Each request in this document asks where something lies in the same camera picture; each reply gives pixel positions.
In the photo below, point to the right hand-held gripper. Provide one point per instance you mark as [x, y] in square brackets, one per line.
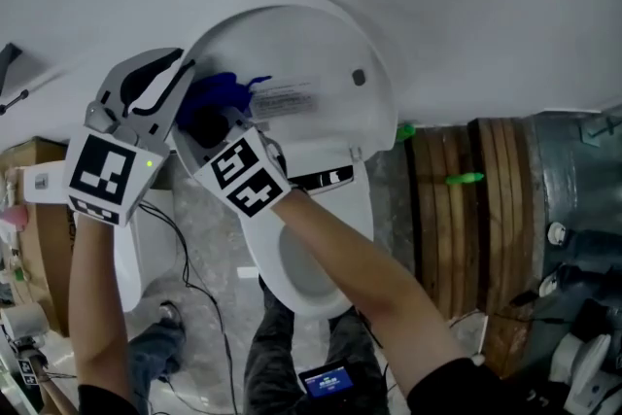
[243, 180]

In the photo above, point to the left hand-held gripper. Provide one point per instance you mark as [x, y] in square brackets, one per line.
[104, 170]

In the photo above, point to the blue cleaning cloth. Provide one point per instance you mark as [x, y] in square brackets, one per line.
[214, 90]

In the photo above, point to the white toilet lid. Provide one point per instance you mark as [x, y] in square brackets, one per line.
[330, 58]

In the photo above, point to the person's right forearm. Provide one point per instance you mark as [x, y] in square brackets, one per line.
[369, 287]

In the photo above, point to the person's left forearm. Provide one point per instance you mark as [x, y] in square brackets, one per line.
[94, 306]

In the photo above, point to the white tank toilet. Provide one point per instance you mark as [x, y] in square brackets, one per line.
[155, 248]

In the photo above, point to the white smart toilet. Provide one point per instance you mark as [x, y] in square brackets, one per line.
[362, 182]

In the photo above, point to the white toilet bowl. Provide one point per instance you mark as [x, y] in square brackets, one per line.
[580, 369]

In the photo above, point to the pink spray bottle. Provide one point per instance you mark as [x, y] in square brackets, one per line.
[12, 216]

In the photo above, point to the brown cardboard box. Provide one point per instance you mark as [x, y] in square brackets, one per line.
[44, 248]

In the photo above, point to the green detergent bottle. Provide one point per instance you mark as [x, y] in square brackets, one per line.
[405, 132]
[464, 179]

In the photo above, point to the person's left leg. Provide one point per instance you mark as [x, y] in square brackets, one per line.
[272, 355]

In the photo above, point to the person's leg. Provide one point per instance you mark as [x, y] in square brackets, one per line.
[359, 345]
[272, 355]

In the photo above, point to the wooden plank platform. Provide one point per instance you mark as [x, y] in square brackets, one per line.
[437, 233]

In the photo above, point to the person's right leg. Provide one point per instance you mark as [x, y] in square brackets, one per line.
[359, 345]

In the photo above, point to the small black screen device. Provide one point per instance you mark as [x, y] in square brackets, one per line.
[328, 381]

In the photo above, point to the person's black shirt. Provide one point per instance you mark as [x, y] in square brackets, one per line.
[452, 389]

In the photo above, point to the black wall shelf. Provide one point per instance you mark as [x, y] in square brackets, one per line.
[10, 63]

